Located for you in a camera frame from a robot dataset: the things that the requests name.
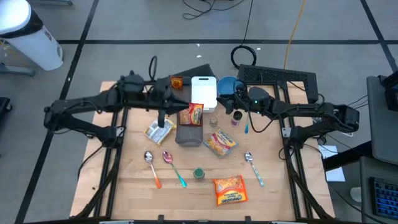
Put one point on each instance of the orange Maruchan ramen packet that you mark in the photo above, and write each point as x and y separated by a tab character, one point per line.
230	190

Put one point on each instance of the red Maruchan ramen packet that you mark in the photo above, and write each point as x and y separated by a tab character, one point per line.
191	114

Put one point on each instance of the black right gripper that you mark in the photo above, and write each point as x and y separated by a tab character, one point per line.
240	99

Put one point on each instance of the small brown orange snack packet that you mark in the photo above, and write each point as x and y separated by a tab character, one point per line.
176	82

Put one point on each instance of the green spice jar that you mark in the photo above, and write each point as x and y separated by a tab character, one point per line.
199	173

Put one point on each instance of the white paper sheet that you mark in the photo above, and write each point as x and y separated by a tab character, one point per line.
335	175

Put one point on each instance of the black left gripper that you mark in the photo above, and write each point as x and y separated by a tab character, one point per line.
161	105

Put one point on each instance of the white trash can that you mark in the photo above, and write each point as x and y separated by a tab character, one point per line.
34	43

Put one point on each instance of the white plastic bin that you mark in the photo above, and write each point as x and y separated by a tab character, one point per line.
203	93

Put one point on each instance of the black backlit keyboard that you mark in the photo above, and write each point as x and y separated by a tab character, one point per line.
385	199

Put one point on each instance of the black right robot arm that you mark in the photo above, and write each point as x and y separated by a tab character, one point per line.
298	107

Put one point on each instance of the blue bowl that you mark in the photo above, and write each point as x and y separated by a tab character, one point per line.
225	85

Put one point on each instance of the black device on desk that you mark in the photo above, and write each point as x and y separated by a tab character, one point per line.
392	93

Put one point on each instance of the grey keyboard desk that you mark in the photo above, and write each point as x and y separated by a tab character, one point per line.
365	186

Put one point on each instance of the black aluminium table frame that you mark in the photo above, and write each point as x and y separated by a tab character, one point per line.
109	199

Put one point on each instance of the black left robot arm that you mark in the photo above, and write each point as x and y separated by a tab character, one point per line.
81	104

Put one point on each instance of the black perforated metal box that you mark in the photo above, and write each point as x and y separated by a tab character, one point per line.
273	76

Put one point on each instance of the grey metal stand foot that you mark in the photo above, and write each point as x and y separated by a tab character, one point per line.
15	71

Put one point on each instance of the grey side desk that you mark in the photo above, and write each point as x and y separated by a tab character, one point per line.
382	133

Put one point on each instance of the yellow Maruchan ramen packet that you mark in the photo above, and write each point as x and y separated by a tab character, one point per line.
158	132

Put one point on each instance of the purple-labelled spice jar black lid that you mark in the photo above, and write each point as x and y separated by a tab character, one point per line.
237	118

